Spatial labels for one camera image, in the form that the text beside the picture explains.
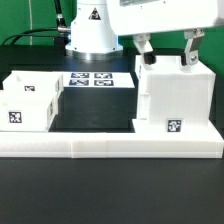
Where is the white drawer cabinet housing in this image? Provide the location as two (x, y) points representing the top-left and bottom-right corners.
(133, 55), (216, 133)

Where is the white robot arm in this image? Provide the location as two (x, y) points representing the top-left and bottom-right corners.
(67, 0), (224, 65)

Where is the white marker sheet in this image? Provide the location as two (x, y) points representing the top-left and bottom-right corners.
(63, 72), (134, 88)

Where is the white rear drawer box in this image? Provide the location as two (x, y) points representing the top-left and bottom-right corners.
(3, 70), (64, 97)

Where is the black cable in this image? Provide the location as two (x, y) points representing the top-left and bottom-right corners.
(0, 27), (72, 46)

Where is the white drawer with knob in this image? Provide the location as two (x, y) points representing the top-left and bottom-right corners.
(0, 90), (58, 132)

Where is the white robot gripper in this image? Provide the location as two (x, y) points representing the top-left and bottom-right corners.
(106, 0), (224, 66)

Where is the white L-shaped base frame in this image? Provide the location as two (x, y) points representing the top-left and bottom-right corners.
(0, 115), (224, 158)

